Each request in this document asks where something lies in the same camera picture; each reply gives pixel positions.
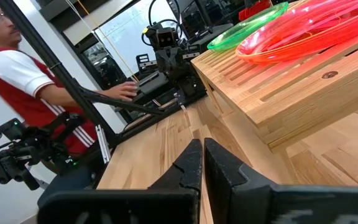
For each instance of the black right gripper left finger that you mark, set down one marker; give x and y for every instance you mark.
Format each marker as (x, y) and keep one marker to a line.
(166, 205)

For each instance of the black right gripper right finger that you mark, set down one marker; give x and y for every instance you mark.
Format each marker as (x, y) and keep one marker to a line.
(247, 202)

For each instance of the translucent green plastic plate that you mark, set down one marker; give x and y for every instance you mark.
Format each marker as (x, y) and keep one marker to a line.
(244, 34)

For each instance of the translucent pink plastic plate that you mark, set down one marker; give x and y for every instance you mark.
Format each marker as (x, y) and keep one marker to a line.
(306, 28)
(278, 59)

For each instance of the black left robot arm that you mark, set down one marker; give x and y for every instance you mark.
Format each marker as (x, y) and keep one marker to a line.
(185, 84)

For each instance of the wooden slatted shelf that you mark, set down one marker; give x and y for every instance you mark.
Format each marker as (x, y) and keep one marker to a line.
(291, 99)

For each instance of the whiteboard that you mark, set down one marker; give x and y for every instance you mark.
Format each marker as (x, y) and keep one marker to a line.
(126, 34)

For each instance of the red storage bins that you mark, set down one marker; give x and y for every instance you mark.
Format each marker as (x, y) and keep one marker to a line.
(253, 9)

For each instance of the person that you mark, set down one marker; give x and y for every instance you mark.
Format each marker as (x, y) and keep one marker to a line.
(20, 77)

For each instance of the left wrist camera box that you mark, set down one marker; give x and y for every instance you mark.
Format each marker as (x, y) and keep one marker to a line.
(165, 38)

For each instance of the silver aluminium bracket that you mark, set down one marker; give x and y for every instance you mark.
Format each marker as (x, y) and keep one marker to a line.
(102, 144)

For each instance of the black metal rig frame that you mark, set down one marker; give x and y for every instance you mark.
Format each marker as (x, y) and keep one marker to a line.
(57, 71)

